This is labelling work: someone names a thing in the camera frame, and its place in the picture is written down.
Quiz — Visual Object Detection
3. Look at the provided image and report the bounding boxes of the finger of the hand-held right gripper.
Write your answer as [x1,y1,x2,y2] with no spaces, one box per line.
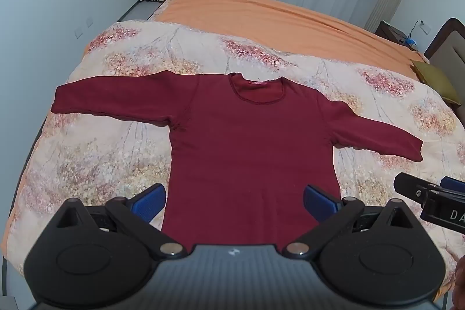
[394,172,442,204]
[440,176,465,195]

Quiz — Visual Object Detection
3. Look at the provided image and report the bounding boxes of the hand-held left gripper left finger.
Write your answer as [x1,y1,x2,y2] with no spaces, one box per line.
[51,183,187,257]

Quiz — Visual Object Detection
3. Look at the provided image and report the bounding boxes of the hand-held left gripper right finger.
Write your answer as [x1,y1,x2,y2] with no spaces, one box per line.
[283,184,419,258]

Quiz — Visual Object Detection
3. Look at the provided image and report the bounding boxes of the dark red long-sleeve shirt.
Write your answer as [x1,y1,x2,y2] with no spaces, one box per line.
[50,70,424,247]

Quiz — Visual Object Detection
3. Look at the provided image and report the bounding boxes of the person's right hand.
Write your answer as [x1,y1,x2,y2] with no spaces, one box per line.
[454,254,465,310]

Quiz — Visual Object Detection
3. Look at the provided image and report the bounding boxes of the floral blanket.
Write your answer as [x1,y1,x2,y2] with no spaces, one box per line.
[7,19,465,300]

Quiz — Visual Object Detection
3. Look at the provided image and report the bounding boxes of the olive green pillow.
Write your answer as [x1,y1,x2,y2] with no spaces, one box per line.
[410,60,463,106]

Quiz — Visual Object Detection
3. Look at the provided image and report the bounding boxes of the padded bed headboard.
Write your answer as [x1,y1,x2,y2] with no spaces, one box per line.
[423,17,465,112]

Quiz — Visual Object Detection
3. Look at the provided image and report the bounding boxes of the dark wooden nightstand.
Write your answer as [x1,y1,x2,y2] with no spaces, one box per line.
[374,20,426,53]

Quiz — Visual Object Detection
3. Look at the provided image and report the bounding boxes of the orange bed sheet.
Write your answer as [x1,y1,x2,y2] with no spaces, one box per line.
[2,0,430,254]

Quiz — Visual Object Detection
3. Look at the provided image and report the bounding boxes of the charger cable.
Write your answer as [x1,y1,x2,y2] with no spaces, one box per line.
[406,20,425,42]

